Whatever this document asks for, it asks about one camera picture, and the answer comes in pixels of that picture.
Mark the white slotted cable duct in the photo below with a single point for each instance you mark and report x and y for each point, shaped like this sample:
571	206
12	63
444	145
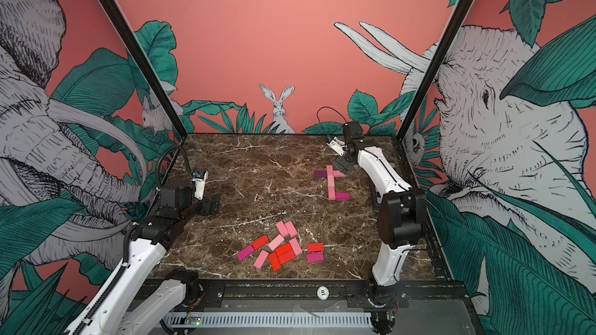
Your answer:
272	319

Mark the black left frame post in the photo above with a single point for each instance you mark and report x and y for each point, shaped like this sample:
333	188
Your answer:
140	58

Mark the black frame post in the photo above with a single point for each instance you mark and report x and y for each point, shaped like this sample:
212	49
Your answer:
455	22
140	58

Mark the red block bottom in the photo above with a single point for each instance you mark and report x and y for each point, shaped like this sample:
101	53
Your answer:
274	262

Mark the red block large center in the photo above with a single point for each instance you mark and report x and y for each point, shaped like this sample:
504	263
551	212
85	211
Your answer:
285	253

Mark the magenta block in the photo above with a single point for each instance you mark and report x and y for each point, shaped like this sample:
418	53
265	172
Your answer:
315	257
246	252
342	196

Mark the black front rail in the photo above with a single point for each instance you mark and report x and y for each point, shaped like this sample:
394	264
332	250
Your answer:
356	293

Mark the pink block horizontal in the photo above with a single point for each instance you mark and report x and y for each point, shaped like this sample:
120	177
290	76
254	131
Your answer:
331	193

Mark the pink block pair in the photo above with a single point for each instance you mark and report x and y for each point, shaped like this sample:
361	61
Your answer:
291	229
283	231

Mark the red block upper left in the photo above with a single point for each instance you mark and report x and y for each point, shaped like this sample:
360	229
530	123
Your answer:
261	242

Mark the black white checkerboard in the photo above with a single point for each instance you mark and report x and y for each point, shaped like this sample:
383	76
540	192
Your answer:
376	198

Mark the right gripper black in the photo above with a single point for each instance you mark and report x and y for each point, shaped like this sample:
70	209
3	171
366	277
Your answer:
342	164

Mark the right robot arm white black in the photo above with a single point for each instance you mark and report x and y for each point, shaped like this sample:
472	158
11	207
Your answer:
402	217

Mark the pink block beside red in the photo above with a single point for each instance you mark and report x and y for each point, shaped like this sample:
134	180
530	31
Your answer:
295	245

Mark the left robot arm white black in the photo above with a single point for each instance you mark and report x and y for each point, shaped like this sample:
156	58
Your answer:
144	247

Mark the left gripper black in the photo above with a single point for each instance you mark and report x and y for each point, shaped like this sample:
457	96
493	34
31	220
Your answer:
207	205

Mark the black right frame post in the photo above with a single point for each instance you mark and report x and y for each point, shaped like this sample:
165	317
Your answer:
455	22

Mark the red block right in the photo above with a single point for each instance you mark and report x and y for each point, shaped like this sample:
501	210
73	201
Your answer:
315	247

